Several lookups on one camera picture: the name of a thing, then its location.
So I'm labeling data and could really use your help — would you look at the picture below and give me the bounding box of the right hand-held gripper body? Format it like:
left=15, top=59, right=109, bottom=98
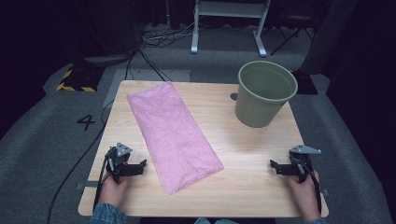
left=288, top=143, right=322, bottom=185

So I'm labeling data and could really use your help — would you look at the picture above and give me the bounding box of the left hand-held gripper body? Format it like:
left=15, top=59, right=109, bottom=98
left=105, top=142, right=134, bottom=185

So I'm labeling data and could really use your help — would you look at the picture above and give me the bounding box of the pink plastic bag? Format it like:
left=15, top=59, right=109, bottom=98
left=126, top=81, right=225, bottom=196

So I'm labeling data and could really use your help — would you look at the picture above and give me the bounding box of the green plastic bin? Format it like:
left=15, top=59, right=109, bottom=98
left=234, top=60, right=299, bottom=129

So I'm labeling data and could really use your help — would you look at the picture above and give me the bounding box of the person's left hand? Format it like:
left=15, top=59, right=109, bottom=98
left=98, top=175, right=132, bottom=208

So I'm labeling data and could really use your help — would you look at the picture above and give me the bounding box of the person's right hand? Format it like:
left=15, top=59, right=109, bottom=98
left=286, top=170, right=322, bottom=223

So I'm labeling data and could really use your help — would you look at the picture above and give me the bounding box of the person's lap in jeans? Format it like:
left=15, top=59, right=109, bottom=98
left=194, top=217, right=239, bottom=224

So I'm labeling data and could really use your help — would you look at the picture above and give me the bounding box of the grey flat stand base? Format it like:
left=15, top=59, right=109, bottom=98
left=83, top=53, right=133, bottom=65

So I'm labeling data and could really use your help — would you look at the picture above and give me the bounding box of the black tripod stand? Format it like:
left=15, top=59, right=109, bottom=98
left=269, top=26, right=314, bottom=57

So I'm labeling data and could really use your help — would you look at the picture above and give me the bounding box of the right hand-held gripper black cable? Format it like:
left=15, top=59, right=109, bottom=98
left=297, top=158, right=323, bottom=216

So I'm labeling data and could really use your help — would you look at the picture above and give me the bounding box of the hand-held gripper black cable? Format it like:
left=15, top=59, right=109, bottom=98
left=92, top=148, right=115, bottom=215
left=297, top=158, right=323, bottom=216

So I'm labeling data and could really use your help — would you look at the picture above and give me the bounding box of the left hand-held gripper black cable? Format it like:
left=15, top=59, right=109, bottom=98
left=92, top=148, right=115, bottom=215

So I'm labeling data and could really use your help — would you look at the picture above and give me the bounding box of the long black floor cable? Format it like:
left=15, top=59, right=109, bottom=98
left=46, top=49, right=138, bottom=224

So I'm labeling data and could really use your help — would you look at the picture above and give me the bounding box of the bundle of floor cables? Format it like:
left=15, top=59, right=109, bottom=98
left=140, top=21, right=200, bottom=49

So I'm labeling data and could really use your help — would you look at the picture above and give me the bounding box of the grey slanted post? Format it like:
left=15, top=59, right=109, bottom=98
left=299, top=0, right=359, bottom=76

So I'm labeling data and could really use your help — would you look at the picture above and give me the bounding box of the white metal table frame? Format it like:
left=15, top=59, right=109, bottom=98
left=190, top=0, right=273, bottom=58

